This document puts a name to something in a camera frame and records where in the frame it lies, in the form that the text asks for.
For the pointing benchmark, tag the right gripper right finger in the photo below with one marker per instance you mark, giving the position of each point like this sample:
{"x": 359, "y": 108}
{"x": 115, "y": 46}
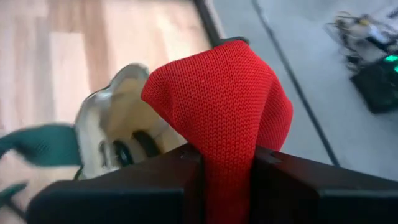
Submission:
{"x": 326, "y": 202}

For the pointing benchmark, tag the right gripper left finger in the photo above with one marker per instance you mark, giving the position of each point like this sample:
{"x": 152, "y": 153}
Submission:
{"x": 109, "y": 199}

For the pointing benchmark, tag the beige green canvas garden bag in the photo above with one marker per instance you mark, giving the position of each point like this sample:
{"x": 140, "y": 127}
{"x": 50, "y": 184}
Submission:
{"x": 124, "y": 118}

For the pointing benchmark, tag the red black gardening glove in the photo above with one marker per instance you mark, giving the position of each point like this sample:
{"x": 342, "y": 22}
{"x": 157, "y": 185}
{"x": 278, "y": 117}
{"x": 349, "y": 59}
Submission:
{"x": 217, "y": 109}

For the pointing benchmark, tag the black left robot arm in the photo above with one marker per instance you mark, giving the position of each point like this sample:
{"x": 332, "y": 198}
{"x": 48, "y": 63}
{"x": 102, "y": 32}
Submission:
{"x": 376, "y": 87}

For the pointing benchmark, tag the black table frame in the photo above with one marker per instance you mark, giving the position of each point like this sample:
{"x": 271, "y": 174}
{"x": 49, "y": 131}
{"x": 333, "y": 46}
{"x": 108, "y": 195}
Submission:
{"x": 206, "y": 21}

